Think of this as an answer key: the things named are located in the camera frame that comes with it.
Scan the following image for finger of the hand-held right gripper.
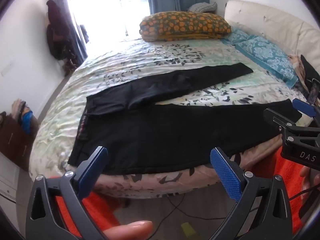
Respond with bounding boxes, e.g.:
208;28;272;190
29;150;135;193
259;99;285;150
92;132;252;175
292;98;318;118
263;108;320;142

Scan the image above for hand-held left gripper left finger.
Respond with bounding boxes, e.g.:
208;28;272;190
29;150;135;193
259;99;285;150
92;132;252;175
25;146;118;240

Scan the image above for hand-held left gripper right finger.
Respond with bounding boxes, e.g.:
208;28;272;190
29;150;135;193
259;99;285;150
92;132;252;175
210;147;293;240

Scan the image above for black pants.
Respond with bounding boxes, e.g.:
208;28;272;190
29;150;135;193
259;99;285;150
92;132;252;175
68;62;303;176

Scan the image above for person's right hand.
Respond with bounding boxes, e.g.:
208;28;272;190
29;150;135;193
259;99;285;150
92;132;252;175
299;166;314;193

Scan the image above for person's left hand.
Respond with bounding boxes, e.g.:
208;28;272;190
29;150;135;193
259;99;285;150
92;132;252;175
102;220;153;240

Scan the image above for dark cloth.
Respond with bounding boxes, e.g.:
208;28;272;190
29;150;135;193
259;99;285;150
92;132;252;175
299;54;320;85

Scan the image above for orange rug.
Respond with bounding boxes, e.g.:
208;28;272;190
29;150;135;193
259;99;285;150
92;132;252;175
54;144;312;240

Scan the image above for teal patterned pillow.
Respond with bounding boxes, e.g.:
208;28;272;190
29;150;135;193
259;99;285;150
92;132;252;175
221;29;299;88

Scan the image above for yellow-green floor object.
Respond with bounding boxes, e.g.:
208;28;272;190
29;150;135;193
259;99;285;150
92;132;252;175
180;222;198;240

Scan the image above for bed with floral sheet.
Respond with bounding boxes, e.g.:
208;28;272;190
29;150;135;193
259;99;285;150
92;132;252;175
29;27;310;200

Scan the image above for blue bag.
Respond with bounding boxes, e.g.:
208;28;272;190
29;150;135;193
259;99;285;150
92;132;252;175
21;109;33;133

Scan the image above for brown cabinet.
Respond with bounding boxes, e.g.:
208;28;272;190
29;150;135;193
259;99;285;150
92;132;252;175
0;112;40;172

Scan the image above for white drawer cabinet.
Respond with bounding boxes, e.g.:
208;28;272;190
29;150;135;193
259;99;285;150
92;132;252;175
0;152;21;203

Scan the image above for cream padded headboard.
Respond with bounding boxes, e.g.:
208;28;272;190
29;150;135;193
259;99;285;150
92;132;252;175
224;0;320;63

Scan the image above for orange floral folded quilt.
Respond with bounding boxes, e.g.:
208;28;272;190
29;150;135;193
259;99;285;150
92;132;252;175
139;11;232;42

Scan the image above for grey knitted cloth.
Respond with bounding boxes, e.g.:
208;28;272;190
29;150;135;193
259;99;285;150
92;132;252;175
188;2;217;12

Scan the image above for dark hanging clothes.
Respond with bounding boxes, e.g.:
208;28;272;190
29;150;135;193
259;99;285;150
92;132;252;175
46;0;81;77

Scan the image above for bright window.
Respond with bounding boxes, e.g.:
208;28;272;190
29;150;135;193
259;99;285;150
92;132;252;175
66;0;153;58

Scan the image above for grey-blue curtain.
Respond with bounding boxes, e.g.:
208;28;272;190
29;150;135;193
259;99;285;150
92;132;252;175
49;0;88;64

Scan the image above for black floor cable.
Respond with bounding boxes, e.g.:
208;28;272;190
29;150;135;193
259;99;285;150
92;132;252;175
160;195;258;221

